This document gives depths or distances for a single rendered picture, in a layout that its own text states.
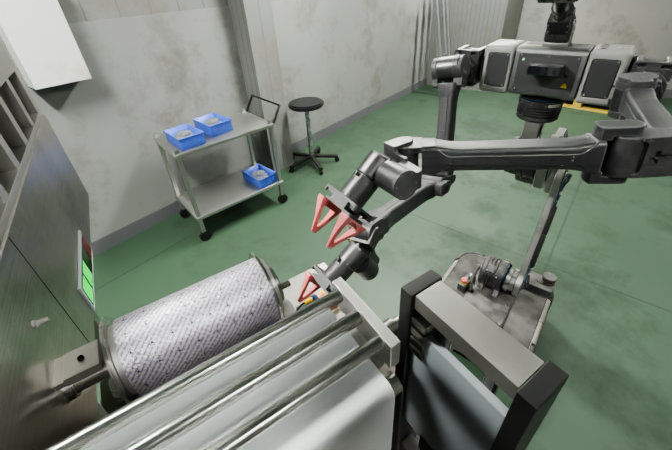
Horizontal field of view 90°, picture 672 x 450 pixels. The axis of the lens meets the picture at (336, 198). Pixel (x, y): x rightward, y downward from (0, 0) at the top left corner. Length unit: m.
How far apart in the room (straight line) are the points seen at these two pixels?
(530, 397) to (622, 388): 1.97
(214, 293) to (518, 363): 0.45
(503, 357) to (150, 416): 0.32
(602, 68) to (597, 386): 1.55
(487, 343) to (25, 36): 2.66
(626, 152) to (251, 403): 0.69
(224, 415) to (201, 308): 0.29
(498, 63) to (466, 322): 1.06
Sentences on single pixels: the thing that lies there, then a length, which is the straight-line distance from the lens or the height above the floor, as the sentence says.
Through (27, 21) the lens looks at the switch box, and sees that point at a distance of 2.72.
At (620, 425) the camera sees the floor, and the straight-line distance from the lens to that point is 2.21.
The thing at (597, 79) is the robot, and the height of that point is 1.45.
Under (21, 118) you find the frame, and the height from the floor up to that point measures 1.48.
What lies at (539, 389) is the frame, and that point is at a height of 1.44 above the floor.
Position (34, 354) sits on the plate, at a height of 1.34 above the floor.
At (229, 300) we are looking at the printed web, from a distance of 0.61.
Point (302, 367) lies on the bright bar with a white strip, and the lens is 0.35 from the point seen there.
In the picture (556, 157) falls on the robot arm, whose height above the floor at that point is 1.45.
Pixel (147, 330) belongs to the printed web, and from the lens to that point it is 0.62.
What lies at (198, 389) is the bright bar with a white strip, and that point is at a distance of 0.37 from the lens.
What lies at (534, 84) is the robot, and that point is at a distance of 1.32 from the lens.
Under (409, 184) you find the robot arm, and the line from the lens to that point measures 0.61.
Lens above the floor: 1.74
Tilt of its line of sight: 33 degrees down
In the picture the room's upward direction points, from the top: 4 degrees counter-clockwise
